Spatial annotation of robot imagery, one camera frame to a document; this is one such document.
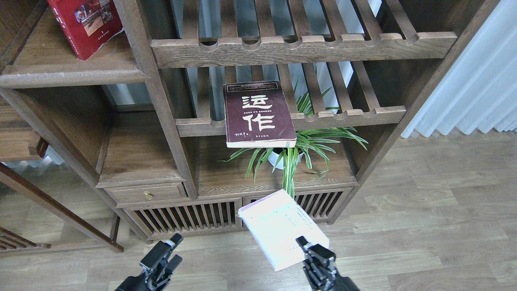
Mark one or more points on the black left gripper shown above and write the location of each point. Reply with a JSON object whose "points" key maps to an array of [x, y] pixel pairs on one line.
{"points": [[156, 269]]}

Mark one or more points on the red paperback book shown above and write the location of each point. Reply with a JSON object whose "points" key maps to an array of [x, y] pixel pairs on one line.
{"points": [[87, 24]]}

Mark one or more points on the green spider plant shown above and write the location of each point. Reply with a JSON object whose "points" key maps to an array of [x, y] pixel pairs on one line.
{"points": [[312, 140]]}

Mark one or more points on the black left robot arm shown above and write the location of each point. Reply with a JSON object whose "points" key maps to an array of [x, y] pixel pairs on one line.
{"points": [[129, 284]]}

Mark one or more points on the brass drawer knob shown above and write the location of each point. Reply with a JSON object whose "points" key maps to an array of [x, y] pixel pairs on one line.
{"points": [[148, 195]]}

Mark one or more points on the white plant pot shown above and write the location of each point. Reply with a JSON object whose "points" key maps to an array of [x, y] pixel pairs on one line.
{"points": [[281, 158]]}

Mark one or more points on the white pleated curtain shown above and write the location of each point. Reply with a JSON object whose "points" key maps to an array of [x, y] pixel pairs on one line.
{"points": [[480, 90]]}

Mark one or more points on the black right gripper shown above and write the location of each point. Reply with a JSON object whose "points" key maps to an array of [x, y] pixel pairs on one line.
{"points": [[320, 269]]}

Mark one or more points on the white paperback book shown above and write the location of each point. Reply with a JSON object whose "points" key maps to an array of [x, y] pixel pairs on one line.
{"points": [[275, 222]]}

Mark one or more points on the dark maroon book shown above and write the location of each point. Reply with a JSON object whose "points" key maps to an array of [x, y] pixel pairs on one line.
{"points": [[257, 116]]}

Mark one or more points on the dark wooden bookshelf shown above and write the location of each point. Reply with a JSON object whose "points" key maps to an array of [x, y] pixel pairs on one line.
{"points": [[145, 113]]}

